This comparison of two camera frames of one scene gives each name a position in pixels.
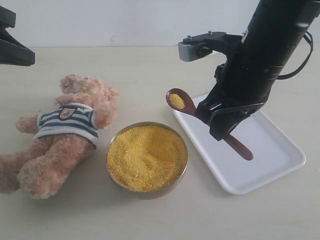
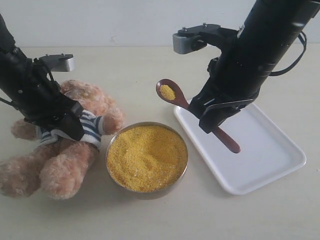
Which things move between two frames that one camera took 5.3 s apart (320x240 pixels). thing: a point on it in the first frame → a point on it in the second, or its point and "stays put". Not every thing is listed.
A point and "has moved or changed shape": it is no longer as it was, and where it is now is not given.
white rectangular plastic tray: [274, 151] stays put
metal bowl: [146, 159] stays put
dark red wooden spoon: [178, 99] has moved or changed shape
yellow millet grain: [146, 158] stays put
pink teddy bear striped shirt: [48, 166] has moved or changed shape
